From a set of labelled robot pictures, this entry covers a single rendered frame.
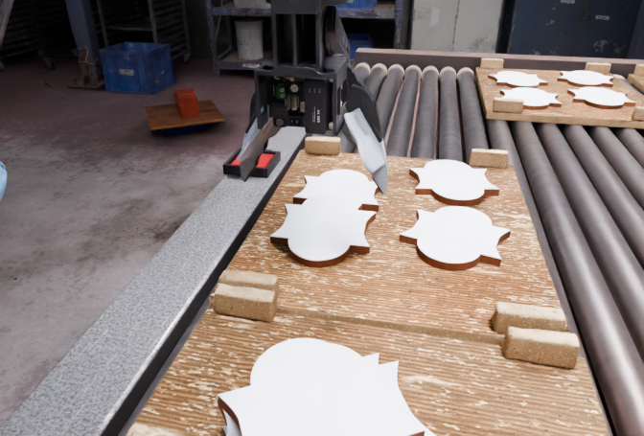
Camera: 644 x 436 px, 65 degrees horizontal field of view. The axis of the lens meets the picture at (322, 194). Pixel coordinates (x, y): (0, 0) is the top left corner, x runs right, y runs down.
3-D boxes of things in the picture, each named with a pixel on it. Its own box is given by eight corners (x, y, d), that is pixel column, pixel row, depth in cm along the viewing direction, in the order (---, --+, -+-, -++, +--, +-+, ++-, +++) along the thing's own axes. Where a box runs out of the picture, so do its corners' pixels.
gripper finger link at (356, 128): (378, 215, 48) (321, 137, 46) (383, 188, 53) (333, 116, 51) (406, 200, 47) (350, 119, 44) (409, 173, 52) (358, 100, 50)
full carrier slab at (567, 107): (485, 119, 107) (488, 99, 105) (474, 72, 142) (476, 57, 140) (670, 130, 100) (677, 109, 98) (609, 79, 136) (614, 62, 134)
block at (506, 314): (492, 334, 47) (496, 310, 46) (490, 321, 49) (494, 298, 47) (562, 343, 46) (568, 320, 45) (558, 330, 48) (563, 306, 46)
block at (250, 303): (214, 315, 49) (211, 292, 48) (221, 303, 51) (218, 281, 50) (272, 324, 48) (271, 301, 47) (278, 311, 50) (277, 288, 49)
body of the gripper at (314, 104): (254, 136, 45) (244, -11, 40) (280, 107, 53) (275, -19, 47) (339, 142, 44) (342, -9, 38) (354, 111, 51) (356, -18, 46)
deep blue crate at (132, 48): (105, 91, 458) (96, 50, 441) (130, 80, 494) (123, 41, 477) (154, 95, 447) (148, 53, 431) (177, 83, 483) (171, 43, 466)
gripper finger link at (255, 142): (205, 182, 50) (252, 113, 46) (226, 159, 55) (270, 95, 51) (230, 201, 51) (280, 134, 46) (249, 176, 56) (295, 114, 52)
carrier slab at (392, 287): (209, 310, 52) (207, 298, 52) (300, 157, 88) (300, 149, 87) (571, 358, 46) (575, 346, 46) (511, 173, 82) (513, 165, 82)
